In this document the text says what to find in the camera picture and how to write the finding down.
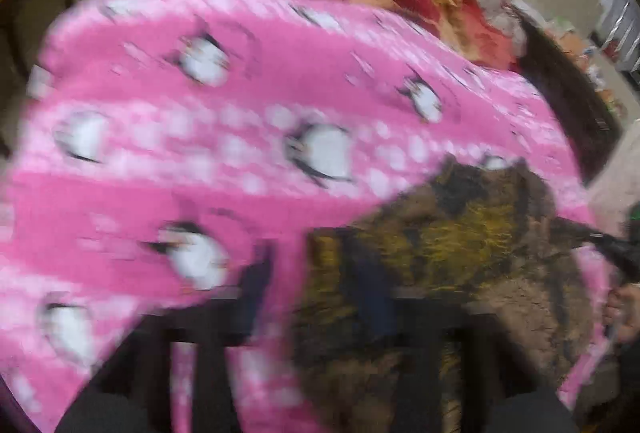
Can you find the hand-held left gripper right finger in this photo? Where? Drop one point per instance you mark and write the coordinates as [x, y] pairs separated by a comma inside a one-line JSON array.
[[377, 293]]

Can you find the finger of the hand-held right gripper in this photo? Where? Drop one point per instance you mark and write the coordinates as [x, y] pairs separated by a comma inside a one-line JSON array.
[[575, 233]]

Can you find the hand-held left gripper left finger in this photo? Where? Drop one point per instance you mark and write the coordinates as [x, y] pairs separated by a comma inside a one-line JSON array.
[[255, 283]]

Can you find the brown floral patterned shirt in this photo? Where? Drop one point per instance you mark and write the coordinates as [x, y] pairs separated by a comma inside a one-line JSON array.
[[475, 253]]

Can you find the person's right hand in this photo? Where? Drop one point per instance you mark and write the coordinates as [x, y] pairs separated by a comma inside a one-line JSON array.
[[624, 313]]

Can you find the pink penguin print blanket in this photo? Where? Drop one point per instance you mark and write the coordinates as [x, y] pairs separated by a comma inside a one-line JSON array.
[[175, 163]]

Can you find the pile of packets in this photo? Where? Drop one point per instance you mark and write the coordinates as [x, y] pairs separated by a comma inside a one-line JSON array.
[[585, 58]]

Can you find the dark wooden side table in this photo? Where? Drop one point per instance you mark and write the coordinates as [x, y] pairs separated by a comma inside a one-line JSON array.
[[35, 13]]

